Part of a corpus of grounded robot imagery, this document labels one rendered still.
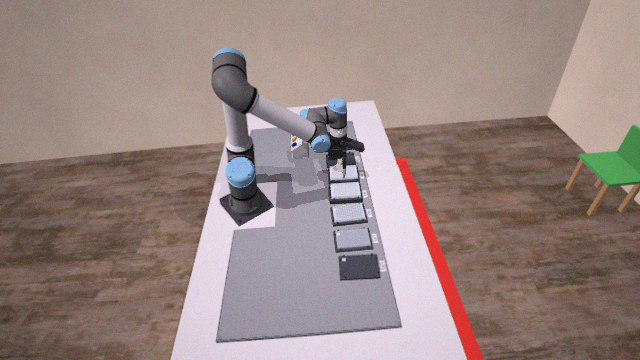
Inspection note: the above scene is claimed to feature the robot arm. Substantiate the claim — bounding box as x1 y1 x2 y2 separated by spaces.
211 48 347 216

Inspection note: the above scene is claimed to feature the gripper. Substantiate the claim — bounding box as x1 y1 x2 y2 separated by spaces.
328 132 347 178

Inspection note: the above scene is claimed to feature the grey operator button panel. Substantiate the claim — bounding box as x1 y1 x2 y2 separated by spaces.
291 134 308 159

